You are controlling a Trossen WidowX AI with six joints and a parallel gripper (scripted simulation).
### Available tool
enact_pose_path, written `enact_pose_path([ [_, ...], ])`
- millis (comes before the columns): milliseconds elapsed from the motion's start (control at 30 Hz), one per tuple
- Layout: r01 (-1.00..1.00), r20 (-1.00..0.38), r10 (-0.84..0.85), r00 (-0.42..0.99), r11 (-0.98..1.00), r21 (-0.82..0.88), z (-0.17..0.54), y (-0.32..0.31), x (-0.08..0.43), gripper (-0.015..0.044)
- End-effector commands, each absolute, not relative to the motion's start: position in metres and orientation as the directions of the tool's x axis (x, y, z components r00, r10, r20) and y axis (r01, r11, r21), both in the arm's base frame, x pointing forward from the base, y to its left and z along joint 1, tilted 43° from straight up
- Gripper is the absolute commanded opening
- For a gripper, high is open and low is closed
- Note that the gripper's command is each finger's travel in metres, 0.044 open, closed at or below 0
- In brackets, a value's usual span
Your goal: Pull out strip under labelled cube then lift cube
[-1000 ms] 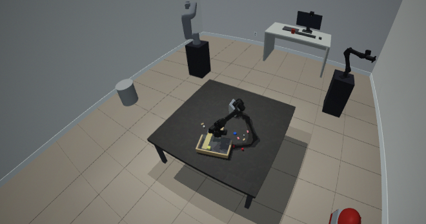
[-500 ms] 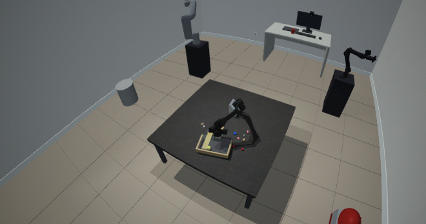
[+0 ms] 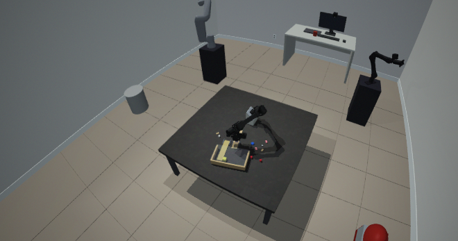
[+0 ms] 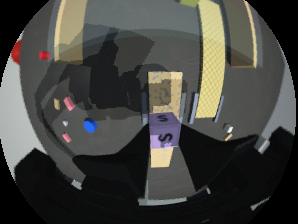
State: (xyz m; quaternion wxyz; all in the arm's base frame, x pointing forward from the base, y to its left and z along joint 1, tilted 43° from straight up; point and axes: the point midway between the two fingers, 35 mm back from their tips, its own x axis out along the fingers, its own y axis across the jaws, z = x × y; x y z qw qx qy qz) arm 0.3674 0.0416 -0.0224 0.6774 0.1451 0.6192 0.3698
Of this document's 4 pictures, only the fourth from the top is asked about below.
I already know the purple cube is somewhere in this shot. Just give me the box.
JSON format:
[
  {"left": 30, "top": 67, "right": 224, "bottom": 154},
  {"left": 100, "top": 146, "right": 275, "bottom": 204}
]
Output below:
[{"left": 149, "top": 112, "right": 181, "bottom": 149}]

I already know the small blue block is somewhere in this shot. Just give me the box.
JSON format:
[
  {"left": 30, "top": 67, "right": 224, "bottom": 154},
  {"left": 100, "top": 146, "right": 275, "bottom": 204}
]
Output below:
[{"left": 84, "top": 119, "right": 97, "bottom": 132}]

